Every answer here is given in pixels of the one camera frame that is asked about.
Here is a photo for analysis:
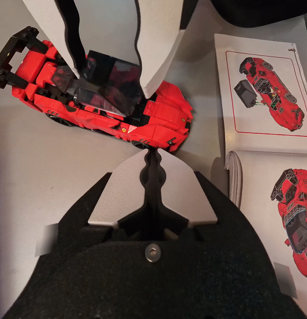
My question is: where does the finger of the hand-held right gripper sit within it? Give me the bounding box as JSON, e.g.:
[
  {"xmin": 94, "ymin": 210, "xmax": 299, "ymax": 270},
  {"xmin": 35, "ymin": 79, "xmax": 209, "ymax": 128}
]
[
  {"xmin": 134, "ymin": 0, "xmax": 186, "ymax": 99},
  {"xmin": 22, "ymin": 0, "xmax": 88, "ymax": 80}
]

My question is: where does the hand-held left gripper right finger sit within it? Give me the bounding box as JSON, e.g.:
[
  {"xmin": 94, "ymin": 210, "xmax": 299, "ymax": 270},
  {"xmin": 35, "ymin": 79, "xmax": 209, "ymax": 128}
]
[{"xmin": 153, "ymin": 149, "xmax": 219, "ymax": 228}]

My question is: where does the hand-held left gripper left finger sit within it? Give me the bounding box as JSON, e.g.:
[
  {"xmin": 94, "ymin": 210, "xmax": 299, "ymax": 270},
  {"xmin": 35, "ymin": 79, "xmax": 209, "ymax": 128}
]
[{"xmin": 87, "ymin": 149, "xmax": 154, "ymax": 228}]

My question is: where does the dark transparent lego canopy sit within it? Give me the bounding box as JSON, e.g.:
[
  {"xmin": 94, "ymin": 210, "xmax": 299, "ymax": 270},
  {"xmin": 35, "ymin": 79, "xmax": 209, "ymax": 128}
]
[{"xmin": 53, "ymin": 50, "xmax": 143, "ymax": 117}]

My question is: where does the red lego car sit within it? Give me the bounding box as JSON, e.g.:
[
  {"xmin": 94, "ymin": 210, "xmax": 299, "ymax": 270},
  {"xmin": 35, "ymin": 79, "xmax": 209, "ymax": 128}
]
[{"xmin": 0, "ymin": 26, "xmax": 194, "ymax": 153}]

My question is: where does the lego instruction booklet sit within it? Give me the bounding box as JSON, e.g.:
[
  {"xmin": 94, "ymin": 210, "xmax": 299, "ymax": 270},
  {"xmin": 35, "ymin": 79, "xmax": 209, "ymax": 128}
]
[{"xmin": 214, "ymin": 34, "xmax": 307, "ymax": 314}]

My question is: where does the black rounded object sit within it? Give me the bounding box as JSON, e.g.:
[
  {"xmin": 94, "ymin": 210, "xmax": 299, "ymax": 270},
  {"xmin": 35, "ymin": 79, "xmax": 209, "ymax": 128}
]
[{"xmin": 210, "ymin": 0, "xmax": 307, "ymax": 28}]

